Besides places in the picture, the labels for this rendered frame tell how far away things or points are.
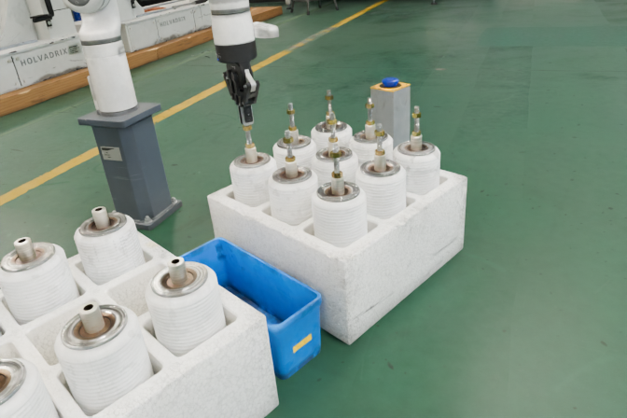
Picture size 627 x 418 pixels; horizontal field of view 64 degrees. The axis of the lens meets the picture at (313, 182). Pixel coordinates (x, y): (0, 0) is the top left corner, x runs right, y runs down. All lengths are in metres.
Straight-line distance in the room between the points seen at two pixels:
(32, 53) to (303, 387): 2.52
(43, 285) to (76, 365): 0.22
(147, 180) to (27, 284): 0.58
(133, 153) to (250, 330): 0.72
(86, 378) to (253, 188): 0.50
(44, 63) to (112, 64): 1.83
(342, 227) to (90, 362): 0.43
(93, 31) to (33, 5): 1.98
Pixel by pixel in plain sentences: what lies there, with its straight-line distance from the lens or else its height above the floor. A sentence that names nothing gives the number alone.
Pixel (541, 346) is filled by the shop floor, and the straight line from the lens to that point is 0.97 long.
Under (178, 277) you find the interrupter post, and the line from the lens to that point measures 0.69.
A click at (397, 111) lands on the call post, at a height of 0.26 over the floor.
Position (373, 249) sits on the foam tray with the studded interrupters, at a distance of 0.87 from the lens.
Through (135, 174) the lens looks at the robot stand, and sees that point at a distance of 1.34.
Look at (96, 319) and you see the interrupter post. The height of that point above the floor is 0.27.
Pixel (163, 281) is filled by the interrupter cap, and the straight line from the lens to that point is 0.71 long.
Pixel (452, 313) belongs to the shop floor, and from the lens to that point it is 1.00.
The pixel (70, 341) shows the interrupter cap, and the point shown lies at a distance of 0.67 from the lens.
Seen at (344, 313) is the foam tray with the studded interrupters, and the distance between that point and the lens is 0.88.
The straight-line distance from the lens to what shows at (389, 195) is 0.92.
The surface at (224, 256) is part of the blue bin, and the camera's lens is 1.05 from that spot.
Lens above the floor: 0.65
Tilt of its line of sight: 26 degrees down
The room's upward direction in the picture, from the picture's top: 5 degrees counter-clockwise
